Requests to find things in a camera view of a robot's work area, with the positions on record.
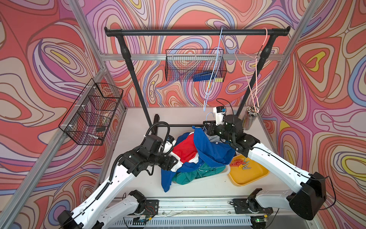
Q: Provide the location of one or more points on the blue object in back basket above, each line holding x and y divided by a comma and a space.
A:
203, 76

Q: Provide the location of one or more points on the black wire basket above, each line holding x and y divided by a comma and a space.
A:
182, 64
88, 120

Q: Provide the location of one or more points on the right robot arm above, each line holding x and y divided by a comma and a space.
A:
306, 192

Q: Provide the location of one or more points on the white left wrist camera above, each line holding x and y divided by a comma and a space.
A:
169, 145

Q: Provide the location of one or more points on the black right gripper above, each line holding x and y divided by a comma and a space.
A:
210, 128

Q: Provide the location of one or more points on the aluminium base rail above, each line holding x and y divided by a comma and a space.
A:
207, 213

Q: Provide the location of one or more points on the pink plastic hanger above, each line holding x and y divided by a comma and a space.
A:
254, 93

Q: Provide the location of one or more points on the black wire basket left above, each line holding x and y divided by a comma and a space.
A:
88, 120

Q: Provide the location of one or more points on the white perforated plastic basket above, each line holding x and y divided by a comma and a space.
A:
225, 172

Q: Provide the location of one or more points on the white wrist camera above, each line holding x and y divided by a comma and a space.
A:
219, 113
169, 145

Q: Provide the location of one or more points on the black wire basket back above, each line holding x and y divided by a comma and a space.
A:
182, 64

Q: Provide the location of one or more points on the light blue hanger green jacket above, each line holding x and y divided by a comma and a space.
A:
209, 85

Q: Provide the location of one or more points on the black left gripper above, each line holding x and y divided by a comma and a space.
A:
168, 163

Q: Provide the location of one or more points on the green kids jacket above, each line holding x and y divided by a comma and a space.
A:
204, 170

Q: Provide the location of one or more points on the yellow plastic tray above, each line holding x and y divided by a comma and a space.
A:
240, 177

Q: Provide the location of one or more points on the cup of pencils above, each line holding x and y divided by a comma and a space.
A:
250, 115

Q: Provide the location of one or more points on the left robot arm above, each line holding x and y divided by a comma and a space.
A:
96, 212

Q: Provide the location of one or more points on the black clothes rack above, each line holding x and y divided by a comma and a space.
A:
127, 57

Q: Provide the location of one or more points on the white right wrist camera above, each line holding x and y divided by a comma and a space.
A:
219, 113

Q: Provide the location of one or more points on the red clothespin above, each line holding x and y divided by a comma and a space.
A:
234, 163
238, 162

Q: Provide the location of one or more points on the blue red white jacket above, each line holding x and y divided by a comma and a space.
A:
194, 149

